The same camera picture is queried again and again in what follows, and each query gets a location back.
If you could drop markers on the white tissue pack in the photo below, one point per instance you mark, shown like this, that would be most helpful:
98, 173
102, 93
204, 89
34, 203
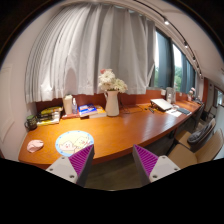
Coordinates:
67, 103

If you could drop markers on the dark green mug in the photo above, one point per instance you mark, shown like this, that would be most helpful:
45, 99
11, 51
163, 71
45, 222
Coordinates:
31, 122

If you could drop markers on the stack of books left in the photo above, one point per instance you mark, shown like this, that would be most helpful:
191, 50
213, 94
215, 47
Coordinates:
49, 116

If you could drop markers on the white pitcher vase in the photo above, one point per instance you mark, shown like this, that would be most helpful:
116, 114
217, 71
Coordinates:
112, 106

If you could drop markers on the black keyboard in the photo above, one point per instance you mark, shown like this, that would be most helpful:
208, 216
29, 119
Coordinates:
184, 111

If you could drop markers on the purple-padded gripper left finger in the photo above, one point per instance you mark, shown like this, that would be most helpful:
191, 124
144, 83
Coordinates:
74, 168

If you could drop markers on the pink computer mouse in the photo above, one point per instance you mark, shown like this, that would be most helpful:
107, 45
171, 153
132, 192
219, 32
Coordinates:
34, 145

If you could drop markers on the white curtain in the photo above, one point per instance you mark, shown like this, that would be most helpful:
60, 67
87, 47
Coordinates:
80, 41

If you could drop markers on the silver laptop on stand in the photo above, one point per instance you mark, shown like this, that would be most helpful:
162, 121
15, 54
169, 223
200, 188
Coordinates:
162, 104

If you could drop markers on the round cartoon mouse pad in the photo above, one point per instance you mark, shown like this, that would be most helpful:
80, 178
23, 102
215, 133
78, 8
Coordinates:
73, 141

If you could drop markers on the clear sanitizer bottle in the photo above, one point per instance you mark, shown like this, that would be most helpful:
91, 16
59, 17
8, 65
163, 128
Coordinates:
74, 106

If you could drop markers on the beige chair near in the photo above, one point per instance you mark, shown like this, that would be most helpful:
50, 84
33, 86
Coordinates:
183, 157

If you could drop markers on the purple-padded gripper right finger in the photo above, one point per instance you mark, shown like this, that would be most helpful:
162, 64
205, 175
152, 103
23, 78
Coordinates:
152, 167

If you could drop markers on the dark grey curtain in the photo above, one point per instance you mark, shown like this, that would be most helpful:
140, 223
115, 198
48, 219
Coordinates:
164, 62

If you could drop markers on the white flower bouquet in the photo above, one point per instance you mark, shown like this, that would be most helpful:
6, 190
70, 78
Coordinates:
109, 82

